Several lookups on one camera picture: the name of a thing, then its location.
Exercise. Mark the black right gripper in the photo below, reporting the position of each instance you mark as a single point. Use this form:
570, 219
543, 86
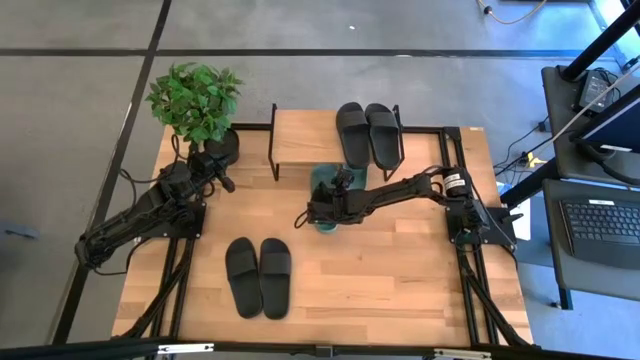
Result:
335, 205

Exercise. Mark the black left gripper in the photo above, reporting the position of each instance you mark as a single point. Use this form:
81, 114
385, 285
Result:
210, 167

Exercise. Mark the teal rubber slide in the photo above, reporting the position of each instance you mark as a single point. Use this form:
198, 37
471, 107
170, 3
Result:
361, 176
322, 175

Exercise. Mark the black rubber slide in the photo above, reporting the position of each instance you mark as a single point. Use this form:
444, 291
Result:
384, 135
243, 277
352, 130
275, 280

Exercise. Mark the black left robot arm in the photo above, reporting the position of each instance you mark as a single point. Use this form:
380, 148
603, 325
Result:
130, 220

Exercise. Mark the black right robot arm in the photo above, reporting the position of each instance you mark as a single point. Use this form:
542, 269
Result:
400, 192

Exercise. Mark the wooden shelf black metal legs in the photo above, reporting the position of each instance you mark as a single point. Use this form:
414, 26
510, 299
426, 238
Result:
305, 135

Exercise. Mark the black plant pot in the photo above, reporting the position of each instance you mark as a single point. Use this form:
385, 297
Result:
225, 147

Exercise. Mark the green artificial plant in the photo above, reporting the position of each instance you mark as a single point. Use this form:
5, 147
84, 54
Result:
195, 100

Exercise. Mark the white paper sheet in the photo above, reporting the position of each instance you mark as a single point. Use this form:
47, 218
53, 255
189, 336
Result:
522, 227

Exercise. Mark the black desk leg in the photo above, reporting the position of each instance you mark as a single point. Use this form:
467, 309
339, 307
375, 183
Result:
530, 187

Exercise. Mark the yellow floor tape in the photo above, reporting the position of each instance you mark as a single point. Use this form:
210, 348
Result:
536, 161

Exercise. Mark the grey floor object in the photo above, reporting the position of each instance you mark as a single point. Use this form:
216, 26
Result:
20, 231

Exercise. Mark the dark side desk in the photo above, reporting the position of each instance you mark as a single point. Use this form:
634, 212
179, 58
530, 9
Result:
560, 130

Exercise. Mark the dark keyboard tray desk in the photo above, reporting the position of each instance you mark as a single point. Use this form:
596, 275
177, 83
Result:
590, 275

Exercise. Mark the black keyboard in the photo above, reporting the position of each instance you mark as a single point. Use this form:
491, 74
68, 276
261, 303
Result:
600, 222

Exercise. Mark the black power adapter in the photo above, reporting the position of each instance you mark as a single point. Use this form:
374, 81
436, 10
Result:
594, 90

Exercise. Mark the black computer monitor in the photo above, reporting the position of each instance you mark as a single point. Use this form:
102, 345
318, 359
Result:
615, 130

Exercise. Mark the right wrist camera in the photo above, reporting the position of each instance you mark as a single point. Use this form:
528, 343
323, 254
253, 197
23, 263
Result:
344, 179

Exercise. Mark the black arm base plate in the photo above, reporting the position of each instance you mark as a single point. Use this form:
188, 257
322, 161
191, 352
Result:
192, 227
500, 225

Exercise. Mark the black table frame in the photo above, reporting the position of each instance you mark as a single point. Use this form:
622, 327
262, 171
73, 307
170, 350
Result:
260, 350

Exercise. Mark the white metal bracket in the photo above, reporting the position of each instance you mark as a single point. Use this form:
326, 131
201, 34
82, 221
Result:
185, 348
462, 354

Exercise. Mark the black metal post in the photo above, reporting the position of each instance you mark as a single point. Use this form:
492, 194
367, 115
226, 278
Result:
600, 40

